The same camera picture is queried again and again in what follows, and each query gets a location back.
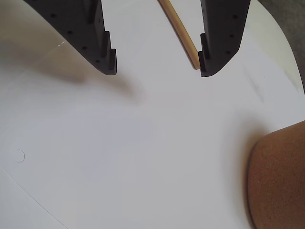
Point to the brown cork pen holder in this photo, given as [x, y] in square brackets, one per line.
[278, 181]

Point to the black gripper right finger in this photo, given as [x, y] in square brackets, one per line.
[221, 28]

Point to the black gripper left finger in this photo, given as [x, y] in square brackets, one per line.
[78, 28]

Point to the tan wooden pen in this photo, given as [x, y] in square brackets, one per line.
[181, 31]

